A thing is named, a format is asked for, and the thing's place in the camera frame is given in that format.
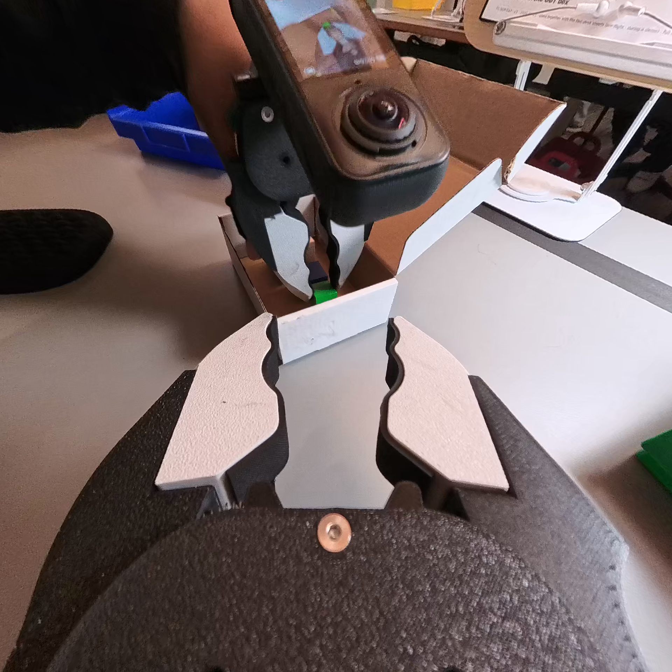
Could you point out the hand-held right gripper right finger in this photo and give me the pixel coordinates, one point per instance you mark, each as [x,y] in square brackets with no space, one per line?
[441,420]

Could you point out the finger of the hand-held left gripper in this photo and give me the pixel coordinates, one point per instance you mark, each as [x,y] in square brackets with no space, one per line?
[286,241]
[349,246]

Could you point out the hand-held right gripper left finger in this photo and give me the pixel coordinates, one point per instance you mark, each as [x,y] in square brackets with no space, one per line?
[220,414]

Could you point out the small green block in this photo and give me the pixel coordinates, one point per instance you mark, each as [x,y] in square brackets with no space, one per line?
[323,295]

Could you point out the white cardboard box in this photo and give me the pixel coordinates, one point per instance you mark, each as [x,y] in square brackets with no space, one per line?
[336,325]

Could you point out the person's left forearm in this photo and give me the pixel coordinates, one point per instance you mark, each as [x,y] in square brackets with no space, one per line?
[215,68]

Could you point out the grey desk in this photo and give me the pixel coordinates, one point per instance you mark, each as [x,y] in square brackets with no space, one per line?
[525,341]

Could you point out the brown wooden table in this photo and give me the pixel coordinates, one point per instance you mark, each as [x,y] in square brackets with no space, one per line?
[420,25]

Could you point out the yellow object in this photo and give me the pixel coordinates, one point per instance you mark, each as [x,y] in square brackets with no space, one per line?
[412,3]

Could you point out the blue plastic bin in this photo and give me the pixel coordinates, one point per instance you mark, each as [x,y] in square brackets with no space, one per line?
[157,131]

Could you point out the green plastic bin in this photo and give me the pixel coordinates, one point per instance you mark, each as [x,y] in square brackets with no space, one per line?
[659,456]

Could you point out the red object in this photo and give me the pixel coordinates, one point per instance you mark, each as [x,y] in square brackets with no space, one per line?
[564,157]

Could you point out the black mesh pad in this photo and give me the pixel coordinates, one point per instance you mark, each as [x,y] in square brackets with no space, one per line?
[47,252]

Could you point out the white stand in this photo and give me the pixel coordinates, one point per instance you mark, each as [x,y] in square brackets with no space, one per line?
[593,215]

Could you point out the person's black clothing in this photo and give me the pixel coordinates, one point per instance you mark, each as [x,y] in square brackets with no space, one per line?
[78,52]

